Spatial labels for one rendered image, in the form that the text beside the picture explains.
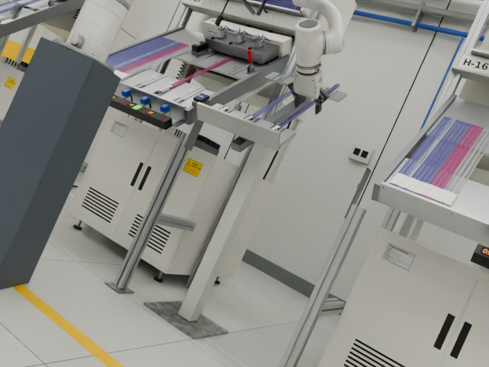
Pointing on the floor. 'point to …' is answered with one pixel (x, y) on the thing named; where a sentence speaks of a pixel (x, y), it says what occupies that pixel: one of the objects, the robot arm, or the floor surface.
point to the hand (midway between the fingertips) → (308, 106)
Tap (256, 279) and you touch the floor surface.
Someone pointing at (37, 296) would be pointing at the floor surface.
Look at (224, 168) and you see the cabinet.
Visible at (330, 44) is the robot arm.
